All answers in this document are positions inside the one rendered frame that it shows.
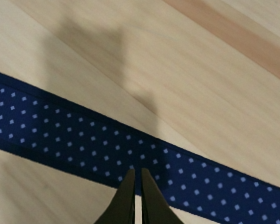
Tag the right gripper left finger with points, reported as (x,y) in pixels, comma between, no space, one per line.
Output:
(121,209)

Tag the dark blue necktie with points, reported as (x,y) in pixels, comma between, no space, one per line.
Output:
(50,130)

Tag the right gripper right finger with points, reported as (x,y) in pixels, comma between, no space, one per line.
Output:
(155,209)

